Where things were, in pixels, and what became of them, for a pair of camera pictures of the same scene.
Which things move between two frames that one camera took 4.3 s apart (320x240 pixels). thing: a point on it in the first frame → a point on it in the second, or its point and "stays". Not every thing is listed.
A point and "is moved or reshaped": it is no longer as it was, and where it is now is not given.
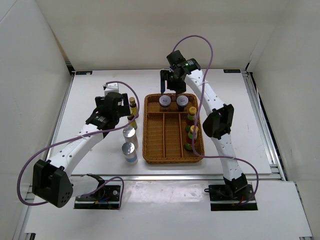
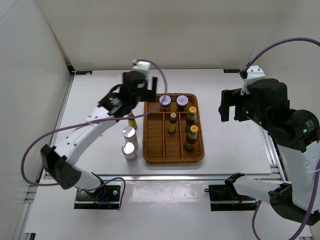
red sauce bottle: x=188 y=144 stays
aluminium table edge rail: x=175 y=176 stays
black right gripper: x=165 y=75 → x=228 y=98
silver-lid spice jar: x=129 y=133 stays
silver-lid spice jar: x=128 y=149 stays
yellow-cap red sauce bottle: x=191 y=117 stays
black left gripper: x=126 y=108 → x=149 y=95
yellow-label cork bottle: x=133 y=106 is moved or reshaped
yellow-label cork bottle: x=133 y=123 stays
